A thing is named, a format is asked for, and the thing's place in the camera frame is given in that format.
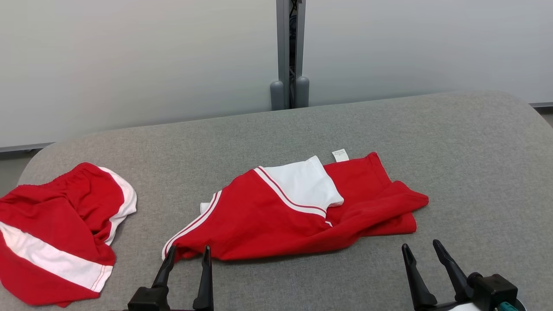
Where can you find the red shirt with white sleeves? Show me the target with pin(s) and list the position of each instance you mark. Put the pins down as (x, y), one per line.
(268, 220)

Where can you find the grey metal partition post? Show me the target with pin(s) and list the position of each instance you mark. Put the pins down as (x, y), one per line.
(282, 43)

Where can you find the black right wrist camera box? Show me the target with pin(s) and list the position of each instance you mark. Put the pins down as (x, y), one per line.
(494, 287)

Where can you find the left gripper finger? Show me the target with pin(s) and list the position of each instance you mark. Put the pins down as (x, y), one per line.
(165, 270)
(205, 285)

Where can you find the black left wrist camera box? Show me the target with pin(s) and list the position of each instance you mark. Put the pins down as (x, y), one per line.
(147, 299)

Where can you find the grey cylindrical post foot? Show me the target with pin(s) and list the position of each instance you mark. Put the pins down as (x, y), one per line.
(303, 93)
(277, 97)

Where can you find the red shorts with white stripe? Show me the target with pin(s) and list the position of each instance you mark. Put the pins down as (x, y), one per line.
(52, 216)

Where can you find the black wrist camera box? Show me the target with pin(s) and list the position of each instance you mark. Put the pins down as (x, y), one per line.
(147, 299)
(494, 287)

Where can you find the grey wall baseboard strip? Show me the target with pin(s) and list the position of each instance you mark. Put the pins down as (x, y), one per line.
(21, 147)
(542, 104)

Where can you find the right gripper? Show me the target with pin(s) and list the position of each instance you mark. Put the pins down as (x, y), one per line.
(464, 307)

